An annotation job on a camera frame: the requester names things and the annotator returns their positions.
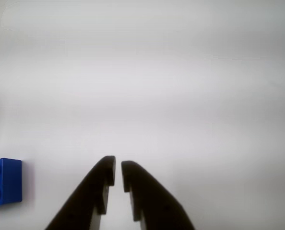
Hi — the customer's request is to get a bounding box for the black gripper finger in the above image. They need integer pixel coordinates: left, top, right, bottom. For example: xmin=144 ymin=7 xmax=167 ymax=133
xmin=121 ymin=160 xmax=196 ymax=230
xmin=44 ymin=155 xmax=116 ymax=230

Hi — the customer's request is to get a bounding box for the blue lego brick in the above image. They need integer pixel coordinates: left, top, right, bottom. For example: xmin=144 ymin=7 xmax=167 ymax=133
xmin=0 ymin=157 xmax=23 ymax=208

